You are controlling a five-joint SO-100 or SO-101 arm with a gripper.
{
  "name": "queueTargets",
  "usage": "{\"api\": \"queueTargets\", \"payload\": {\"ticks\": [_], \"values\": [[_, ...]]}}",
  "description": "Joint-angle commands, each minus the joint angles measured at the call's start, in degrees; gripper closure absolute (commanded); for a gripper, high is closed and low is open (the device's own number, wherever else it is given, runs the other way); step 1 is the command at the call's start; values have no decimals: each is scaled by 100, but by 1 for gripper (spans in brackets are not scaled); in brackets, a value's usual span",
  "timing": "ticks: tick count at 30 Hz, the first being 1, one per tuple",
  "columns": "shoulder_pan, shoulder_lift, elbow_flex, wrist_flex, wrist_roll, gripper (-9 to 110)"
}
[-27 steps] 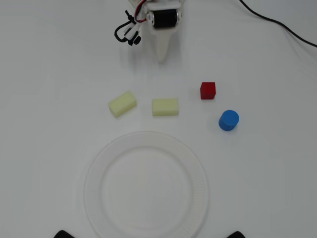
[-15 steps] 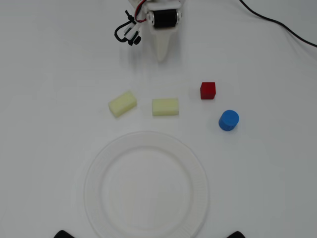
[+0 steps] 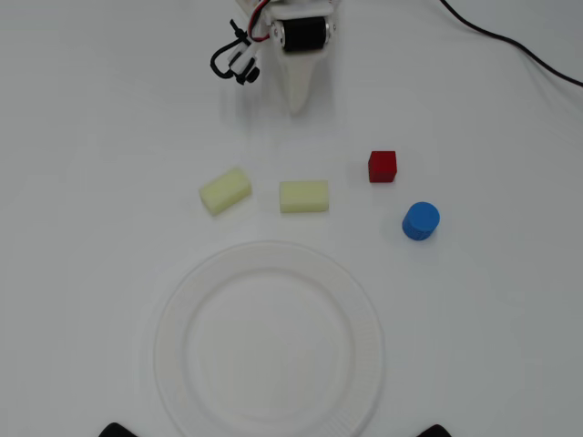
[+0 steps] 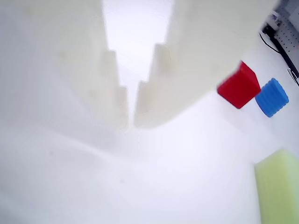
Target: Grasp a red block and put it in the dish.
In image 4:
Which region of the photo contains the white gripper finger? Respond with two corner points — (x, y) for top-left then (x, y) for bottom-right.
(0, 0), (130, 150)
(133, 0), (282, 128)

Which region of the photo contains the red cube block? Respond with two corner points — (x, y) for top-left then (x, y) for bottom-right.
(216, 60), (262, 110)

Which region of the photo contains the blue ribbed cylinder block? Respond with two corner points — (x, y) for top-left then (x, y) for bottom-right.
(254, 77), (290, 118)

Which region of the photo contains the light green rectangular block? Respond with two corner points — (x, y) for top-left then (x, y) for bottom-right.
(254, 149), (299, 224)

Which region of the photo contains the white perforated pegboard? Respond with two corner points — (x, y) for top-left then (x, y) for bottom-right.
(272, 0), (299, 77)

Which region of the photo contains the thin black cable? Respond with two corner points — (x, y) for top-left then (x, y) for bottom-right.
(258, 33), (282, 54)

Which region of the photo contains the black cable and equipment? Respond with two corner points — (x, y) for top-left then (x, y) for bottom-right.
(262, 22), (299, 79)

